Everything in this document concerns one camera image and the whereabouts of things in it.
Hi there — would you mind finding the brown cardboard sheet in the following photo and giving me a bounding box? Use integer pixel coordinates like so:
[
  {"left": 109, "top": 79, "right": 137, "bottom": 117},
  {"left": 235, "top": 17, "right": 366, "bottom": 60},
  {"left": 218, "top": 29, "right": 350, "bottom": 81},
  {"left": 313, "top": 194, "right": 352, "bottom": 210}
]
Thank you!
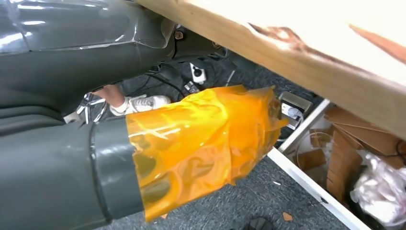
[
  {"left": 327, "top": 130, "right": 364, "bottom": 204},
  {"left": 323, "top": 106, "right": 406, "bottom": 169}
]

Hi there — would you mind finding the small cardboard box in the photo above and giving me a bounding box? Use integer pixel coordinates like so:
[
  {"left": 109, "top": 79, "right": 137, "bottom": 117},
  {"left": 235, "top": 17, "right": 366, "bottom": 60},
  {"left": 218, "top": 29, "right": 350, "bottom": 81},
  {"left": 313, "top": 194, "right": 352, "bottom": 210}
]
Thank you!
[{"left": 296, "top": 148, "right": 327, "bottom": 172}]

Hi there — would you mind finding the white socket cube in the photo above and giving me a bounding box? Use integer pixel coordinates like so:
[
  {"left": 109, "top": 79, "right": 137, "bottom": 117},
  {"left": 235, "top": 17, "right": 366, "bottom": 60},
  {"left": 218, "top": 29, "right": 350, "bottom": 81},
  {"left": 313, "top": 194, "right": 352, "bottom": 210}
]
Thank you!
[{"left": 190, "top": 62, "right": 207, "bottom": 85}]

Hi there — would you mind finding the white plug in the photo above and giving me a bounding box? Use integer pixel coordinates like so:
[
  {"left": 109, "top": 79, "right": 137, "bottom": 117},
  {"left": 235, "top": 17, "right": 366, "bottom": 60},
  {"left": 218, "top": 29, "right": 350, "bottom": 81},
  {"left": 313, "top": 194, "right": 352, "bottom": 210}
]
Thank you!
[{"left": 282, "top": 103, "right": 304, "bottom": 123}]

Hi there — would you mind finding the person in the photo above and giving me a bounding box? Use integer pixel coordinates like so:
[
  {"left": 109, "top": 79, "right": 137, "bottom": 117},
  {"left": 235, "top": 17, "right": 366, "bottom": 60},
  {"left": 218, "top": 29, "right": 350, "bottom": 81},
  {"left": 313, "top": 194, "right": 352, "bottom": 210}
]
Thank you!
[{"left": 92, "top": 84, "right": 172, "bottom": 116}]

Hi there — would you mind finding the grey floor socket box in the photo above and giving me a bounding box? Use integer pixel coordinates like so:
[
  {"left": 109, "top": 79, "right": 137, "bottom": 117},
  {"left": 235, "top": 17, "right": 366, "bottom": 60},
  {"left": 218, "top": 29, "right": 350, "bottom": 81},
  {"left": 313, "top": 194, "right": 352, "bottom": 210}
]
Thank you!
[{"left": 279, "top": 91, "right": 313, "bottom": 131}]

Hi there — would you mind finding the black round object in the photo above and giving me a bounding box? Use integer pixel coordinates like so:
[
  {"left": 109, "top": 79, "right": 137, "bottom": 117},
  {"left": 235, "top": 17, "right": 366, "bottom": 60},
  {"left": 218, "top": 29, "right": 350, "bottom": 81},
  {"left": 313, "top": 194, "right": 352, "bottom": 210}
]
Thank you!
[{"left": 246, "top": 217, "right": 275, "bottom": 230}]

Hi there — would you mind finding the white plastic bag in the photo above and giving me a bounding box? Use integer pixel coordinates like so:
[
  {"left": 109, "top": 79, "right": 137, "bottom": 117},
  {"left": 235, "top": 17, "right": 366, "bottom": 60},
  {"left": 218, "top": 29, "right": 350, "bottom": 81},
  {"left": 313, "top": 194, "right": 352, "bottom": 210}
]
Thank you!
[{"left": 349, "top": 149, "right": 406, "bottom": 228}]

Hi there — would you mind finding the chrome stool base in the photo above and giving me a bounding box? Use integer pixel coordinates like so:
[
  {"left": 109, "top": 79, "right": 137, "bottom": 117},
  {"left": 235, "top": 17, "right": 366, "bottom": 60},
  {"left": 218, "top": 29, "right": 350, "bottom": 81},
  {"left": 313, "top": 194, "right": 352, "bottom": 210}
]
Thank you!
[{"left": 75, "top": 92, "right": 109, "bottom": 125}]

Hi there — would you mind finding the white storage box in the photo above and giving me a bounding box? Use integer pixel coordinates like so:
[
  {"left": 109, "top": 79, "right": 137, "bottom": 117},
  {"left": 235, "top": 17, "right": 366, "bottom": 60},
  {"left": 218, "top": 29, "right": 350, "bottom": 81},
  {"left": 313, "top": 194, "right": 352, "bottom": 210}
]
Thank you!
[{"left": 267, "top": 99, "right": 373, "bottom": 230}]

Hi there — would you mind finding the white sneaker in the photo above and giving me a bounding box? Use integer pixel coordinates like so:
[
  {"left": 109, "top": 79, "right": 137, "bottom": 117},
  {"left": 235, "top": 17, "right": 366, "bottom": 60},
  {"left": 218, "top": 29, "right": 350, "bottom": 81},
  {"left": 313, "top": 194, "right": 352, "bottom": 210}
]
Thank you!
[{"left": 109, "top": 94, "right": 172, "bottom": 116}]

